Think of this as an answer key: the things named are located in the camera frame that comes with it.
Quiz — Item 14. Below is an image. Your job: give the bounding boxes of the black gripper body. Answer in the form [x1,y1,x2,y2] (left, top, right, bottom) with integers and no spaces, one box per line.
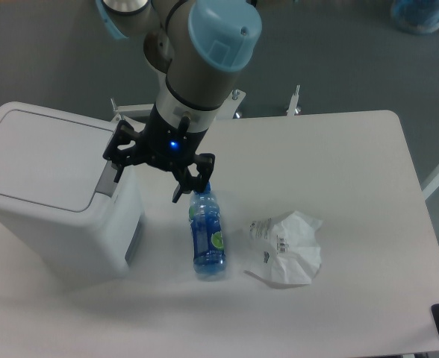
[142,104,206,171]

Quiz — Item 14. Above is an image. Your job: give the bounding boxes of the blue plastic water bottle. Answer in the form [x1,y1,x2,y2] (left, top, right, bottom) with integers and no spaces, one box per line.
[188,183,227,280]

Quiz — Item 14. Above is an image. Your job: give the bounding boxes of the white push-lid trash can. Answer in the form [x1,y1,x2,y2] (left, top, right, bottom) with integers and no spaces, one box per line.
[0,102,144,279]

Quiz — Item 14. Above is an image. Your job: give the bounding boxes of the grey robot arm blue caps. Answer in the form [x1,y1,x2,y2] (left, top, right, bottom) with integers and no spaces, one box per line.
[96,1,262,200]

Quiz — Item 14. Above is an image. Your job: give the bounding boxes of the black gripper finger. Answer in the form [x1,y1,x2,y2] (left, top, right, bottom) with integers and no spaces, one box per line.
[102,119,147,183]
[171,152,217,204]

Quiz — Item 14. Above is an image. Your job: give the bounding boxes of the blue plastic bag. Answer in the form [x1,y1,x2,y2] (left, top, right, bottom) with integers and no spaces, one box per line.
[390,1,439,35]

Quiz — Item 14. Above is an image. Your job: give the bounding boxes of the white metal base frame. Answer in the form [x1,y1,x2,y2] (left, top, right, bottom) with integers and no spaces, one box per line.
[110,84,302,124]

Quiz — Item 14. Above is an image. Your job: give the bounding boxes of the crumpled white paper wrapper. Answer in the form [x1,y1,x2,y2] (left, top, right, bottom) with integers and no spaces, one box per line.
[243,210,323,287]

